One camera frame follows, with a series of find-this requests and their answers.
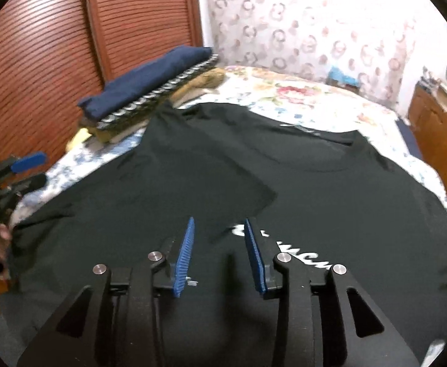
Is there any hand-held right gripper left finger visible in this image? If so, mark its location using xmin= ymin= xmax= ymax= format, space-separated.
xmin=17 ymin=216 xmax=199 ymax=367

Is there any stack of folded clothes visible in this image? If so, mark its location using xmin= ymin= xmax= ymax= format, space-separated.
xmin=95 ymin=54 xmax=220 ymax=131

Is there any person's left hand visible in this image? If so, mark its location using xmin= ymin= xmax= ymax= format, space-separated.
xmin=0 ymin=224 xmax=13 ymax=272

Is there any pink floral blanket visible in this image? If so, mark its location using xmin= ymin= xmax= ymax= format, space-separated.
xmin=178 ymin=65 xmax=400 ymax=123

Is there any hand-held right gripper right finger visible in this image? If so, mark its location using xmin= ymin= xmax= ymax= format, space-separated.
xmin=244 ymin=217 xmax=421 ymax=367

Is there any wooden louvred wardrobe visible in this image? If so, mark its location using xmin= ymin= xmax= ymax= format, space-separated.
xmin=0 ymin=0 xmax=203 ymax=184

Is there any wooden cabinet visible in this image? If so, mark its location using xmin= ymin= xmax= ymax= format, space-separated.
xmin=407 ymin=84 xmax=447 ymax=218

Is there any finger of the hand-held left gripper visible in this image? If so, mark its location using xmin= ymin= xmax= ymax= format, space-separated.
xmin=0 ymin=174 xmax=48 ymax=200
xmin=0 ymin=152 xmax=48 ymax=184

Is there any mustard folded cloth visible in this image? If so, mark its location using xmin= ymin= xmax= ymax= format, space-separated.
xmin=95 ymin=67 xmax=226 ymax=144

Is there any circle-patterned sheer curtain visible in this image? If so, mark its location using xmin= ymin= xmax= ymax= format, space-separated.
xmin=204 ymin=0 xmax=447 ymax=96

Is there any navy folded cloth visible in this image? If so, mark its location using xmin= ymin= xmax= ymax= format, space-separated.
xmin=77 ymin=45 xmax=213 ymax=122

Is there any yellow plush pillow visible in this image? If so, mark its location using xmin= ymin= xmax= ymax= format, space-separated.
xmin=66 ymin=128 xmax=94 ymax=153

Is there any black t-shirt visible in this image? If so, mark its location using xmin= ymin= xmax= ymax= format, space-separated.
xmin=7 ymin=101 xmax=447 ymax=367

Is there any blue floral bed sheet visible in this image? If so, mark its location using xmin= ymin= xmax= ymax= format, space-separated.
xmin=9 ymin=95 xmax=447 ymax=232

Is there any navy bed sheet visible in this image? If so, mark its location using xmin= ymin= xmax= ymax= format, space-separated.
xmin=395 ymin=119 xmax=424 ymax=161

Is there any blue plastic bag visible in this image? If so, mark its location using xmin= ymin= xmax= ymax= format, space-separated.
xmin=328 ymin=67 xmax=362 ymax=87

